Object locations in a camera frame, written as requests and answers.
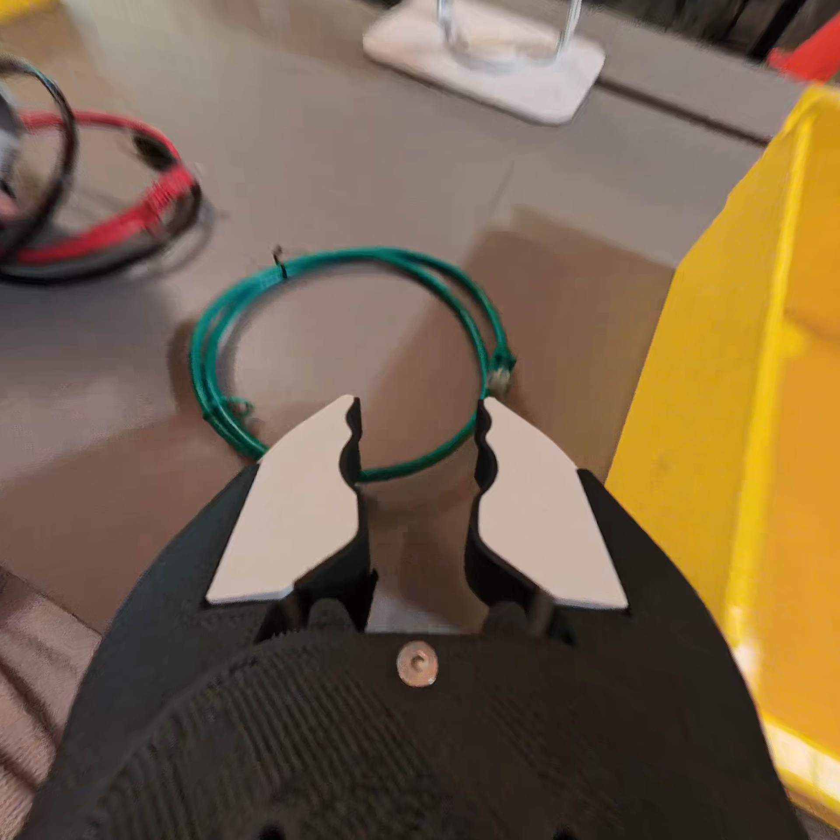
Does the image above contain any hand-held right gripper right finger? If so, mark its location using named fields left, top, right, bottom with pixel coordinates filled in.
left=465, top=396, right=630, bottom=611

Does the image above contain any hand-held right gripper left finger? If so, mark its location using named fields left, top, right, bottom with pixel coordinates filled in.
left=205, top=394, right=378, bottom=627

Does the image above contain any yellow plastic bin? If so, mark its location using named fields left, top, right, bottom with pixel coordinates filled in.
left=604, top=84, right=840, bottom=811

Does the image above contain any green ethernet cable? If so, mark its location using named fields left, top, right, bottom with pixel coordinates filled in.
left=189, top=246, right=517, bottom=484

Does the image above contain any black ethernet cable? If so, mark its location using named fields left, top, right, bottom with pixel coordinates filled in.
left=0, top=56, right=206, bottom=286

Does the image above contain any red ethernet cable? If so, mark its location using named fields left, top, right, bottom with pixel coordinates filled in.
left=13, top=110, right=201, bottom=265

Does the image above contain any person's grey sweatshirt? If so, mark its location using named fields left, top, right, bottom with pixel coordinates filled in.
left=0, top=564, right=102, bottom=840

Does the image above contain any white stand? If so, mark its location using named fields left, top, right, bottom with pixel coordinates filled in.
left=363, top=0, right=606, bottom=126

